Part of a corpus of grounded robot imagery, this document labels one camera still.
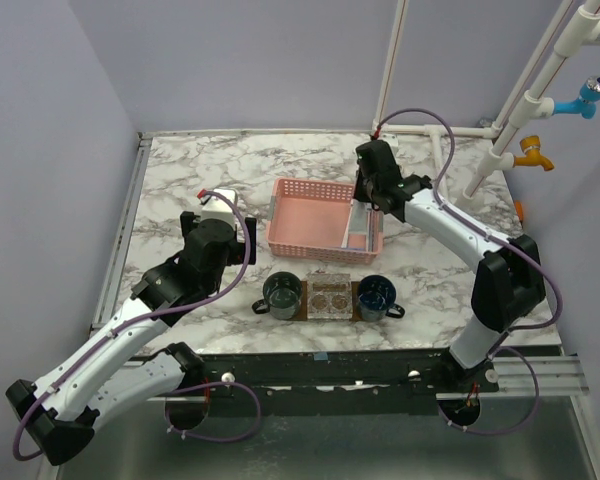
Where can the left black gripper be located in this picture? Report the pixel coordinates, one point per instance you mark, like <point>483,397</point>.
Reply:
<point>238,253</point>

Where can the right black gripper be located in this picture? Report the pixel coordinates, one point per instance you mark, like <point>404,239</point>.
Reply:
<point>362,194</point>

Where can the pink plastic basket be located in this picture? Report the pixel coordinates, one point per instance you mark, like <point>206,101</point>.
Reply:
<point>309,219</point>

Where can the dark green mug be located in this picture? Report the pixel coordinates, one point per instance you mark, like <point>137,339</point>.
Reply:
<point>281,296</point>

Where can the dark blue mug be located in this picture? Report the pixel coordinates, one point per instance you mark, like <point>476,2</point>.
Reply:
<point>376,299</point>

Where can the clear textured acrylic holder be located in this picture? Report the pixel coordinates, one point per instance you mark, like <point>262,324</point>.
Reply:
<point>329,282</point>

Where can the brown wooden oval tray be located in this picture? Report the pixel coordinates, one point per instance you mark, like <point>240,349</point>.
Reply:
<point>328,306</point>

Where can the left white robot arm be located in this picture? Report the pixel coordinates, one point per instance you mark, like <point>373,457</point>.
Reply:
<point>63,409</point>

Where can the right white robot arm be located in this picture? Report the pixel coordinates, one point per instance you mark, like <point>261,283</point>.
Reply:
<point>506,287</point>

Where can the wrapped toothbrush packet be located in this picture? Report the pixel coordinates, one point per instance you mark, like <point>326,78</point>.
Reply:
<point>362,228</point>

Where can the orange object at edge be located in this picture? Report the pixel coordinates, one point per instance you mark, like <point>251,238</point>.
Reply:
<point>519,210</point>

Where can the yellow tap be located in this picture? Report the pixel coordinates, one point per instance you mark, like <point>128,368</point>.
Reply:
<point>531,154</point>

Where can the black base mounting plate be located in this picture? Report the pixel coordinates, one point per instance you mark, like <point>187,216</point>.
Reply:
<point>333,383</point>

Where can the blue tap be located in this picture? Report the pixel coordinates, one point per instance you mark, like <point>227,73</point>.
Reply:
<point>585,104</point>

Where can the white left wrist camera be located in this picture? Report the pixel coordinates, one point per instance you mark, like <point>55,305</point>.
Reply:
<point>215,208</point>

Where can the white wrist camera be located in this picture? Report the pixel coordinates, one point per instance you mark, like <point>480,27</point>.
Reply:
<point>389,138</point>
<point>215,208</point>

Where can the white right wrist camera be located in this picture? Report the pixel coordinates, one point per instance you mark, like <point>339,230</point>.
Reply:
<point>389,138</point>

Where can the aluminium rail frame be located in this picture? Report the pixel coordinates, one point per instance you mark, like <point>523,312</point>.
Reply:
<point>109,293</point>

